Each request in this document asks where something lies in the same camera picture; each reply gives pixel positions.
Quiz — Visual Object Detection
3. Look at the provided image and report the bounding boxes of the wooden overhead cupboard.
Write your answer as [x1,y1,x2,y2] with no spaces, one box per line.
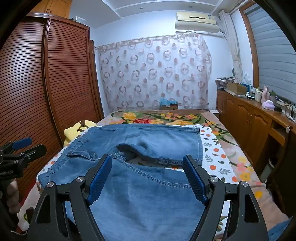
[30,0,73,19]

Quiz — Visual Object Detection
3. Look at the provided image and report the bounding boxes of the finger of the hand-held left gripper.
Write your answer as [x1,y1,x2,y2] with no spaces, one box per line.
[0,137,33,154]
[9,144,47,163]

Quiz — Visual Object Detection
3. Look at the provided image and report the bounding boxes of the white waste bin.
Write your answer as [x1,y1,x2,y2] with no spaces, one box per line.
[260,159,277,183]

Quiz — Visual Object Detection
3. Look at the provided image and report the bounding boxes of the person's blue denim clothing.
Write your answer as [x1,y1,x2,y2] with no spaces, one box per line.
[268,217,293,241]

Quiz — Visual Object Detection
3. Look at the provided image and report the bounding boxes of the yellow plush toy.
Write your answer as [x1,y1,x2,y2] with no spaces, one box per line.
[63,119,97,146]

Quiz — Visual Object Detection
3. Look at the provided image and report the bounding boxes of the blue denim pants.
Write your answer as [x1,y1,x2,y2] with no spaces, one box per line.
[37,124,212,241]

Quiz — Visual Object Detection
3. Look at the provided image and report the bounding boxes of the orange-print white bed sheet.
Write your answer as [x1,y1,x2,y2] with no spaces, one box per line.
[37,123,238,241]

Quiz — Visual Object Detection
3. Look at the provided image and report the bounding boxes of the white power strip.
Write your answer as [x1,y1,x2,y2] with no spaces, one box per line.
[275,97,292,107]

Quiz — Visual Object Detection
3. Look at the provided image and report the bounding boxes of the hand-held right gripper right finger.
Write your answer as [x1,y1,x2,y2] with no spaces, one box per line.
[182,154,271,241]

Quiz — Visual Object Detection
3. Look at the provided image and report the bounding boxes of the wooden sideboard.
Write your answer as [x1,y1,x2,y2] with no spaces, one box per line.
[216,89,296,186]

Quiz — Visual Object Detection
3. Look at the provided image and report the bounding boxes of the wooden window frame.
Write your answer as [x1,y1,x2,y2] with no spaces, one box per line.
[238,5,260,88]

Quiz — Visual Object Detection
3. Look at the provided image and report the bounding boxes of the ring-patterned sheer curtain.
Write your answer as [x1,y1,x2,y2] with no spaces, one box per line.
[95,34,213,112]

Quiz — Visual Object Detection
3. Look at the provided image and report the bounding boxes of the blue plastic bag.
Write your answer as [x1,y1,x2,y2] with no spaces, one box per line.
[159,97,177,106]

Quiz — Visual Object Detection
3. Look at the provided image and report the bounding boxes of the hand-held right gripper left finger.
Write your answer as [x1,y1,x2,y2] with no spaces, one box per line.
[24,154,113,241]

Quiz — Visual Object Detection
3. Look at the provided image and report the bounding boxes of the grey window blind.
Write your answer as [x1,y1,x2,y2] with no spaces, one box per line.
[244,2,296,98]

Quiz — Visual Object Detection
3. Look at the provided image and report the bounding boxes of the beige window curtain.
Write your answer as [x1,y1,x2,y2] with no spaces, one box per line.
[218,9,244,84]

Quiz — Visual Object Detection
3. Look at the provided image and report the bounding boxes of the translucent storage box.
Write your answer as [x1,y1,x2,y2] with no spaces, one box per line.
[70,16,87,25]

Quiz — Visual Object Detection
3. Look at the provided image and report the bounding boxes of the patterned storage basket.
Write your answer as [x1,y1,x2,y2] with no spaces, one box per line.
[215,76,235,90]

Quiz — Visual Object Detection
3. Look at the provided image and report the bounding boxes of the wooden chair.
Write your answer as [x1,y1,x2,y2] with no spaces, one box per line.
[269,125,296,209]

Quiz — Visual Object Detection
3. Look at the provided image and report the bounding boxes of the floral blanket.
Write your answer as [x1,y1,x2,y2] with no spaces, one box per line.
[18,109,292,241]

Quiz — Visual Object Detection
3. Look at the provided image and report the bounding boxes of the open cardboard box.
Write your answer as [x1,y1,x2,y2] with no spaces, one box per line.
[227,83,248,94]

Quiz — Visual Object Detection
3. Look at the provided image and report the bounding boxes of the beige wall air conditioner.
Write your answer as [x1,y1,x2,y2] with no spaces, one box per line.
[174,10,220,35]

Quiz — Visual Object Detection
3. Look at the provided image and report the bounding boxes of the person's left hand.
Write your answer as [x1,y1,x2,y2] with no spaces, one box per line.
[3,178,21,215]

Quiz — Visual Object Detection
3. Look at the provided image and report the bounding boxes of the brown louvered wardrobe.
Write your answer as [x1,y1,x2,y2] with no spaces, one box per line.
[0,11,104,209]

